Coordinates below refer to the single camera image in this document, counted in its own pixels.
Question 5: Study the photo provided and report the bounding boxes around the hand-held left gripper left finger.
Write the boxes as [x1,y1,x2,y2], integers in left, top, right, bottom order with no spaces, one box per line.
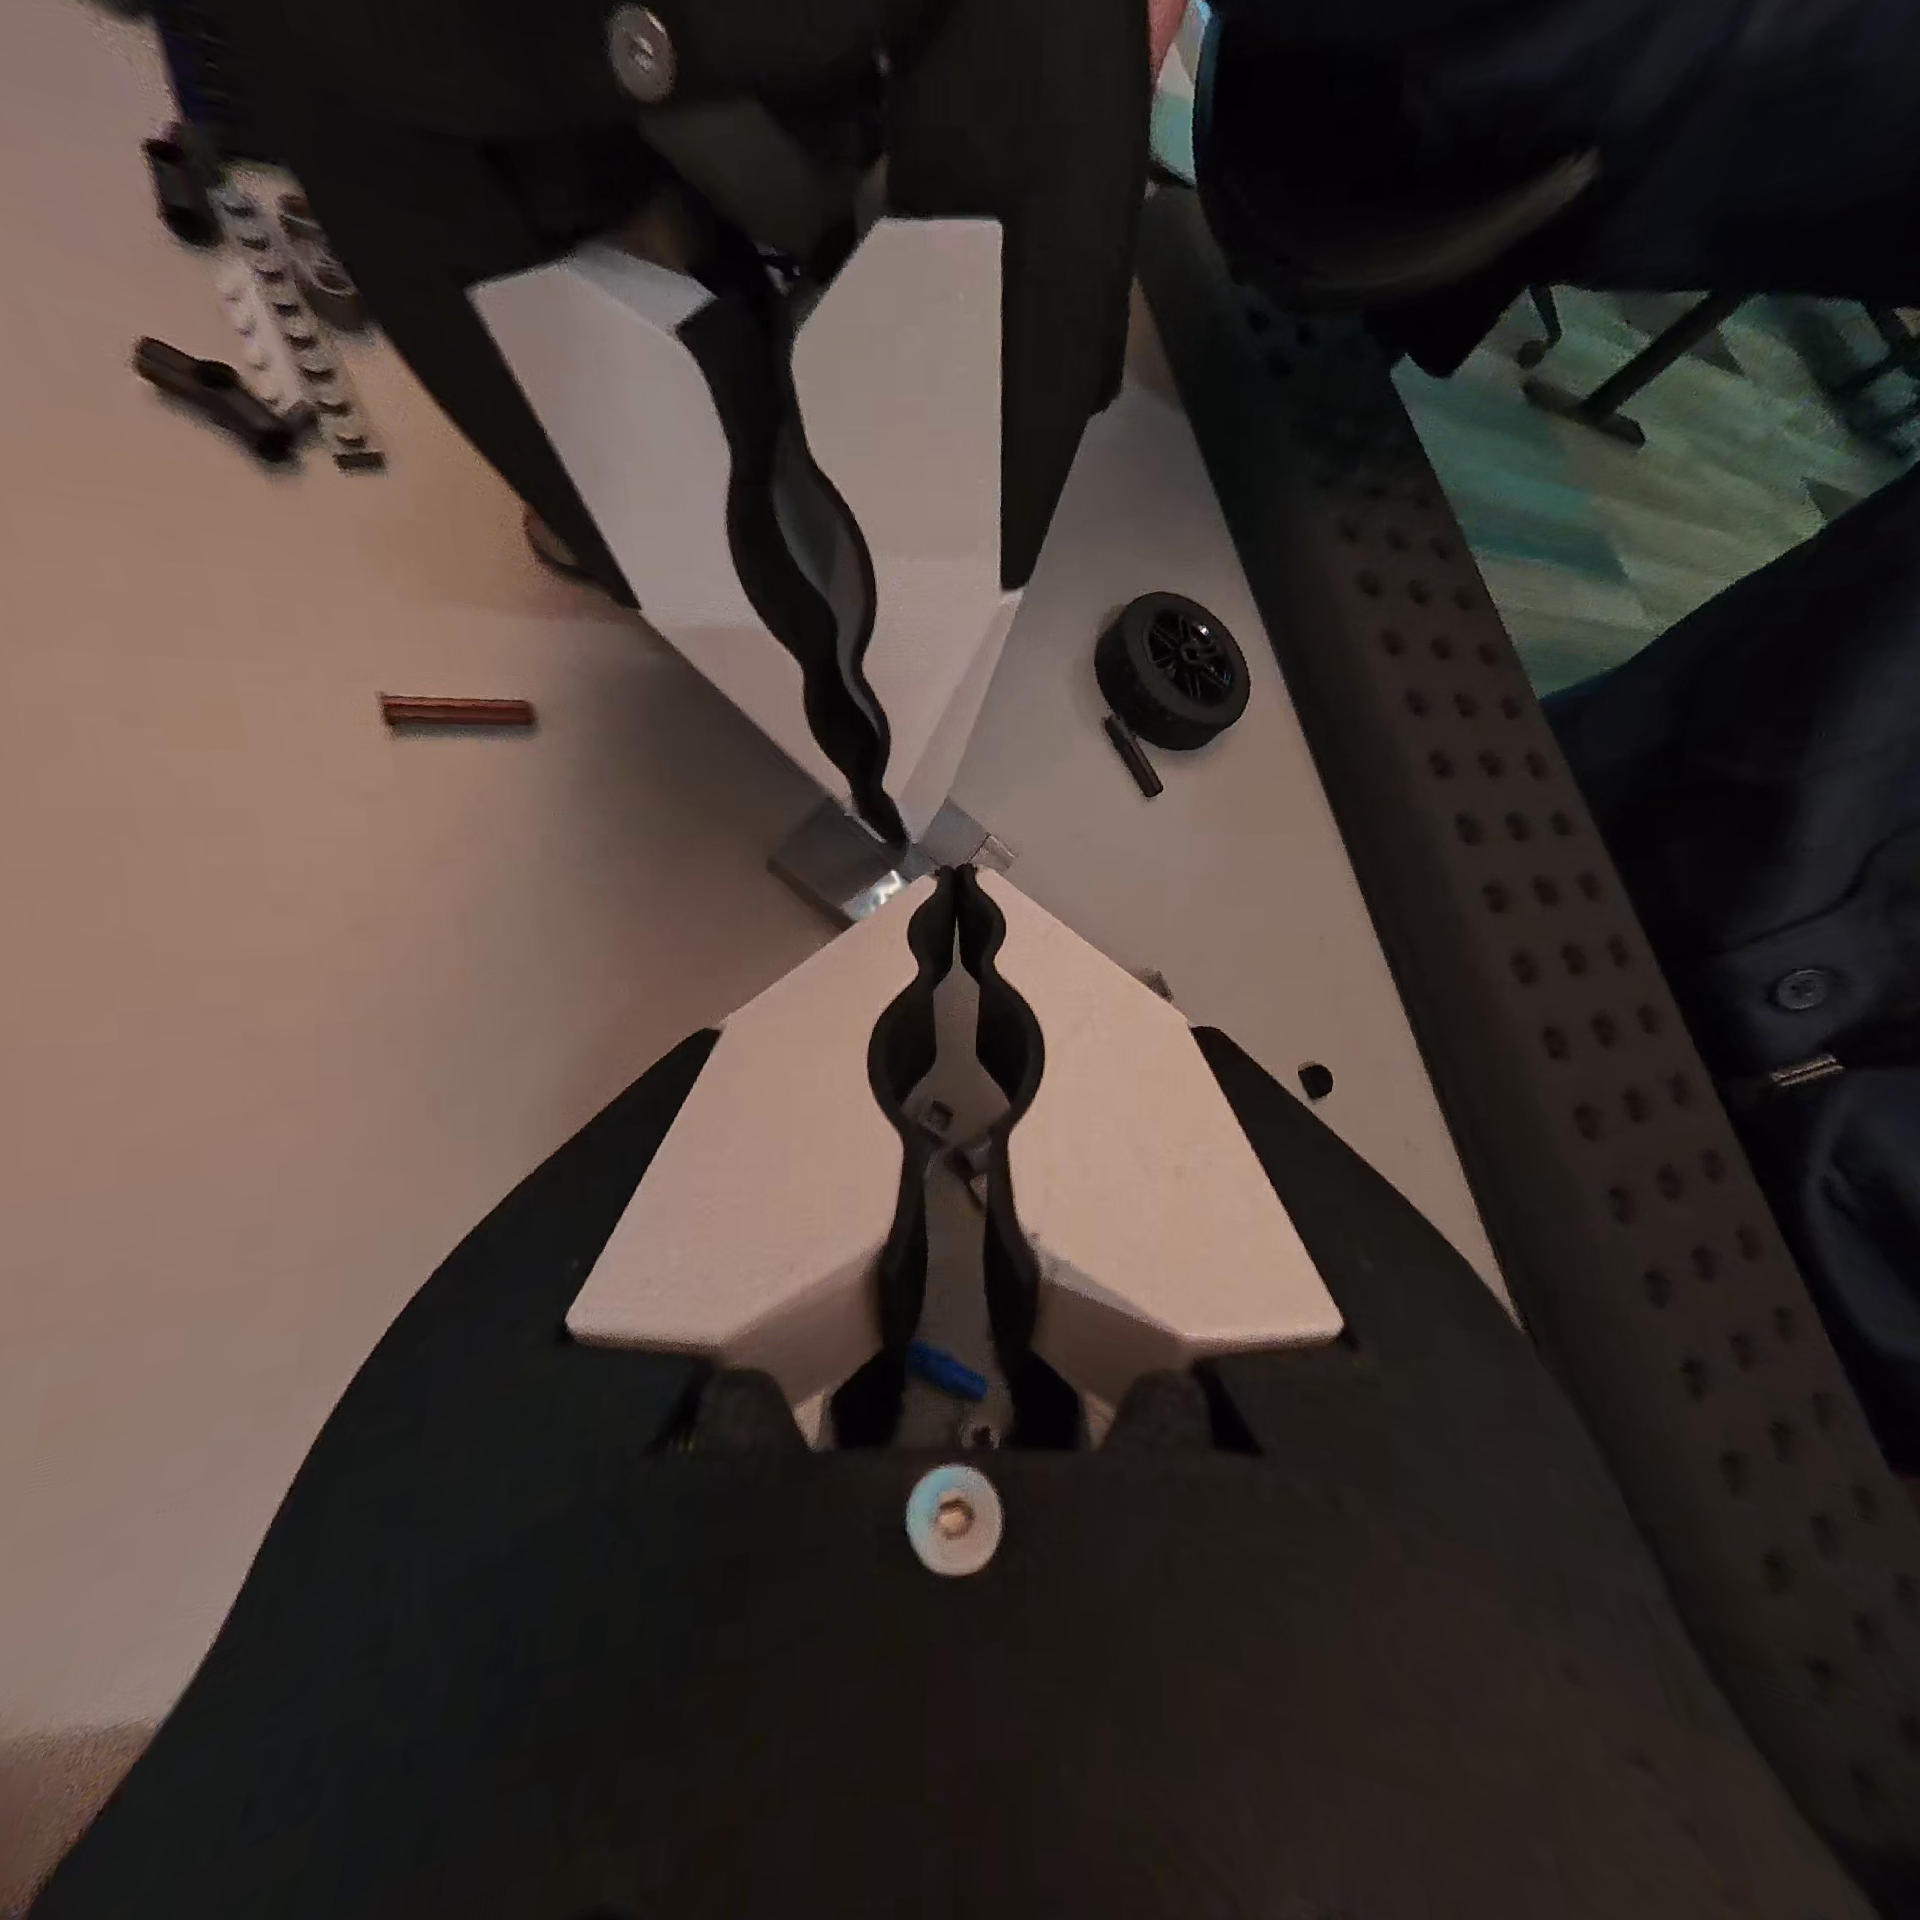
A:
[563,870,959,1449]

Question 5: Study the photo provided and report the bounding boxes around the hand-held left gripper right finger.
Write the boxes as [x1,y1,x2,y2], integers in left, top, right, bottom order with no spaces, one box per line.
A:
[958,865,1345,1449]

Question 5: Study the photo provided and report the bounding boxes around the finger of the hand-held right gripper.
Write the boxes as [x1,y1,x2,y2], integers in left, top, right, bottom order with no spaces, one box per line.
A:
[469,244,904,846]
[767,220,1023,838]

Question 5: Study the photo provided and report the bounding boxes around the grey lego tile assembly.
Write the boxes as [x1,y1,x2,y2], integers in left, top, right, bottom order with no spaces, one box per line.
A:
[767,800,1019,929]

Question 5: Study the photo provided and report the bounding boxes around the light grey studded lego plate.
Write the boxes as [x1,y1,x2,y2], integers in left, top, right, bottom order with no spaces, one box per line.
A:
[210,248,301,413]

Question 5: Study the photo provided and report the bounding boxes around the black lego wheel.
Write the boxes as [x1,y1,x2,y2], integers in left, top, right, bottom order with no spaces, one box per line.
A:
[1091,593,1255,753]

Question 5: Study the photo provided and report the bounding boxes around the black lego pin connector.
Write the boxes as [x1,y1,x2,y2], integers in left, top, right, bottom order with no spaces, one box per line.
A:
[133,334,320,464]

